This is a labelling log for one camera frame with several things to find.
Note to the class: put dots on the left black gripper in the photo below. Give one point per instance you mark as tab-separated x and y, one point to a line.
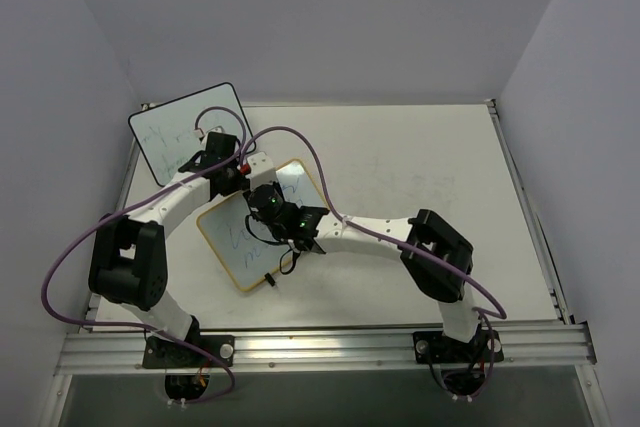
201	160

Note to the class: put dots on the yellow framed whiteboard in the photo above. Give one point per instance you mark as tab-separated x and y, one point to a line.
243	245

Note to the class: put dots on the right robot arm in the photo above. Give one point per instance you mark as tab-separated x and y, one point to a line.
436	256

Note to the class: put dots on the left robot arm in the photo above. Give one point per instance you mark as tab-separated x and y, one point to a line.
129	263

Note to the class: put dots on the black framed whiteboard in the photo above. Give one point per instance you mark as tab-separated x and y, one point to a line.
166	133

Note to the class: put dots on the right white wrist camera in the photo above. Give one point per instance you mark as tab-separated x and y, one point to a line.
258	169

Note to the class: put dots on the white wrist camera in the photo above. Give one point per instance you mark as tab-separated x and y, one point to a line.
258	169
203	134

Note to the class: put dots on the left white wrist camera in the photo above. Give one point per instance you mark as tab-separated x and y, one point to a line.
203	134

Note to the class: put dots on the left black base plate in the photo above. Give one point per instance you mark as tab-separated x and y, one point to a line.
160	353

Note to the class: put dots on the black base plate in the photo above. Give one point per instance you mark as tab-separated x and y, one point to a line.
160	353
435	347

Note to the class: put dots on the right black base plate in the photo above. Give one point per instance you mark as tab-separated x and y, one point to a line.
435	347

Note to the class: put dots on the aluminium mounting rail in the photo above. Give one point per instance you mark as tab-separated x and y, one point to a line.
523	345

